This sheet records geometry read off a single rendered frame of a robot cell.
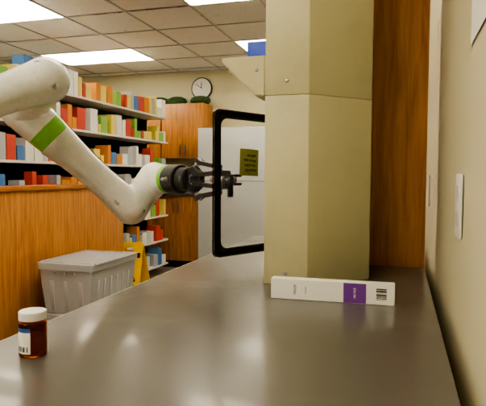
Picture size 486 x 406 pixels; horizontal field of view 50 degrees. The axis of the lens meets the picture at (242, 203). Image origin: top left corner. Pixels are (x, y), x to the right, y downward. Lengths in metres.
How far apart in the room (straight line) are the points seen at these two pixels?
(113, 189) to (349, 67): 0.78
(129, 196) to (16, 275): 2.01
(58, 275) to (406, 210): 2.43
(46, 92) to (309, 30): 0.69
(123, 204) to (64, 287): 1.92
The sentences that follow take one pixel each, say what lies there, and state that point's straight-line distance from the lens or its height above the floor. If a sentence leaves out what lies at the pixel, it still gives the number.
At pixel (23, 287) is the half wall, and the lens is 3.66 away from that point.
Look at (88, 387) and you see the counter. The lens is 0.74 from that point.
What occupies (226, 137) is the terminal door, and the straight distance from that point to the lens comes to 1.43.
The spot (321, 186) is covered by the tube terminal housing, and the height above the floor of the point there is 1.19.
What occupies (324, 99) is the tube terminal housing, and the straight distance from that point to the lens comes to 1.34.
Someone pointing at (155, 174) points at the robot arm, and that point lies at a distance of 1.69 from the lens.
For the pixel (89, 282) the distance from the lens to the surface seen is 3.42.
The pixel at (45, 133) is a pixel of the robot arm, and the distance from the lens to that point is 1.63.
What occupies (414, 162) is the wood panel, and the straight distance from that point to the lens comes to 1.65.
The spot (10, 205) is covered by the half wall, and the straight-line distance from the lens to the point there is 3.51.
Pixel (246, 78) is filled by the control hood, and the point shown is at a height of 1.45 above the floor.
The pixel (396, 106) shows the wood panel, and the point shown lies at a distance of 1.66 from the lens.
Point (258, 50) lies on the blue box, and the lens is 1.58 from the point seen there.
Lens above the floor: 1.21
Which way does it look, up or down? 3 degrees down
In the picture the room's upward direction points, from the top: straight up
